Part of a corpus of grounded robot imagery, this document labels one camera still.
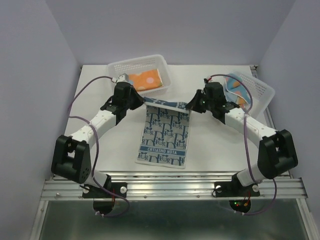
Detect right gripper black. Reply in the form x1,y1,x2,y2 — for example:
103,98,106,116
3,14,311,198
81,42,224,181
185,89,214,113

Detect orange polka dot towel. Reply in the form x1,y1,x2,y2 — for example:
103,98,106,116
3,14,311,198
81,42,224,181
128,69,164,92

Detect blue white patterned towel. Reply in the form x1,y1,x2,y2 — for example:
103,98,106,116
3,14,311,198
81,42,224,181
135,97,191,169

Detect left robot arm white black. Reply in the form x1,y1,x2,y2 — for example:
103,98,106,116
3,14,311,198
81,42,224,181
51,82,145,197

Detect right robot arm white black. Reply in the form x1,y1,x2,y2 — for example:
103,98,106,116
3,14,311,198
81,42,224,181
186,82,298,198

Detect white perforated basket left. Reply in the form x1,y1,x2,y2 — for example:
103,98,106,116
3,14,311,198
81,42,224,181
106,54,172,97

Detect white perforated basket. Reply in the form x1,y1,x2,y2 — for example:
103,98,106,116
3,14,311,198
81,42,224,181
228,71,275,119
106,54,172,97

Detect light blue orange towel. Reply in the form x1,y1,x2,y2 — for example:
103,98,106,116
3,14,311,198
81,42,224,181
223,73,251,105

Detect white perforated basket right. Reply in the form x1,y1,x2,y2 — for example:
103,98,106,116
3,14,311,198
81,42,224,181
228,71,275,119

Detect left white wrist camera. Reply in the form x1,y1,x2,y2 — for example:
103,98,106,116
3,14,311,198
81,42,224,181
111,73,130,84

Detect aluminium rail frame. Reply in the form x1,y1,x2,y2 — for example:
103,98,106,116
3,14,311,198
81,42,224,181
30,171,320,240

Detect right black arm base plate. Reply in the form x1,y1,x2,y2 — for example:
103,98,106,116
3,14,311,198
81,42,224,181
212,181,261,198

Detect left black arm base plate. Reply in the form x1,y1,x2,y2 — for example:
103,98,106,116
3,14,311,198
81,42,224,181
82,182,128,199

